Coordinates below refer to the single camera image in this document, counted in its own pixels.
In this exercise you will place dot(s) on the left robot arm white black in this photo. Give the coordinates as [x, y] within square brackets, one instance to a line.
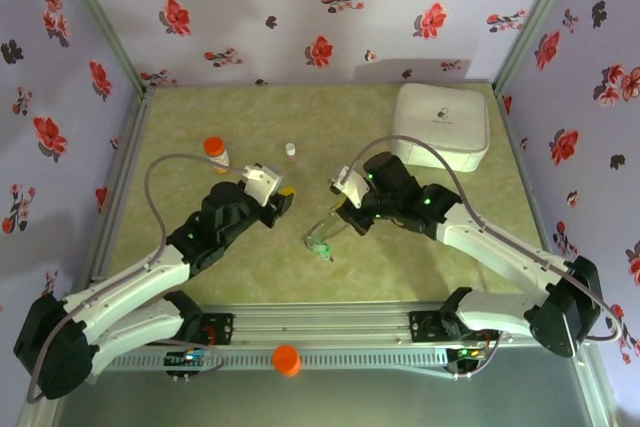
[125, 292]

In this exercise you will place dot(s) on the aluminium mounting rail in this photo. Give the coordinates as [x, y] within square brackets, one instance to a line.
[320, 327]

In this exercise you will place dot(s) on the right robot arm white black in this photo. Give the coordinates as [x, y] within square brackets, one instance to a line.
[500, 257]

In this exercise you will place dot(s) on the aluminium frame post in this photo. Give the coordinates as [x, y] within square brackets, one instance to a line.
[542, 12]
[99, 12]

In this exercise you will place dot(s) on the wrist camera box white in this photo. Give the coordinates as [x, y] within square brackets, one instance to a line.
[265, 182]
[352, 184]

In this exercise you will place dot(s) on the orange plastic cap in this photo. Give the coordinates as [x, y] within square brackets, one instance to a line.
[286, 359]

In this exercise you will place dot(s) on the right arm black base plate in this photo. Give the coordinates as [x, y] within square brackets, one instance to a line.
[425, 327]

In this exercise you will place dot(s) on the orange pill bottle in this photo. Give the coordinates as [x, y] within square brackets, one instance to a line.
[215, 145]

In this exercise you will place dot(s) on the aluminium side rail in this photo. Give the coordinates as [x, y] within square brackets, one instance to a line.
[516, 147]
[131, 137]

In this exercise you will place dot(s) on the metal keyring holder with rings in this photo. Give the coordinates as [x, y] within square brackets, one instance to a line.
[315, 234]

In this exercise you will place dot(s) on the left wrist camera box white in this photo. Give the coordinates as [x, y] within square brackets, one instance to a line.
[265, 182]

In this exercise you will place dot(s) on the small white capped vial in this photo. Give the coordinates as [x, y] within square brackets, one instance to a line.
[291, 152]

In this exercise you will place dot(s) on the green key tag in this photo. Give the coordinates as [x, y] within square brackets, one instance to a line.
[321, 250]

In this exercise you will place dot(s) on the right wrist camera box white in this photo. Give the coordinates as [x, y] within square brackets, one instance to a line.
[352, 184]

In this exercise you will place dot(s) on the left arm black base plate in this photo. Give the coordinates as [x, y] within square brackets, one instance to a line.
[222, 329]

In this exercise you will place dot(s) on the white zip pouch case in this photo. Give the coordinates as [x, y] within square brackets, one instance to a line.
[440, 112]

